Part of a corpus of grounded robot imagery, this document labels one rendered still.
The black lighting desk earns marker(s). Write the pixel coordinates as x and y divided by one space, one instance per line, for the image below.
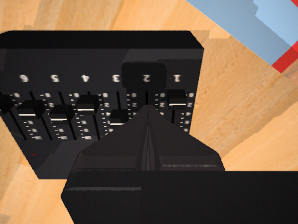
61 91

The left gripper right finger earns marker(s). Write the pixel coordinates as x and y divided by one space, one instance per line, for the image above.
175 149

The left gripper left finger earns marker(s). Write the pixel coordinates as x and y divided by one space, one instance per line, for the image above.
121 148

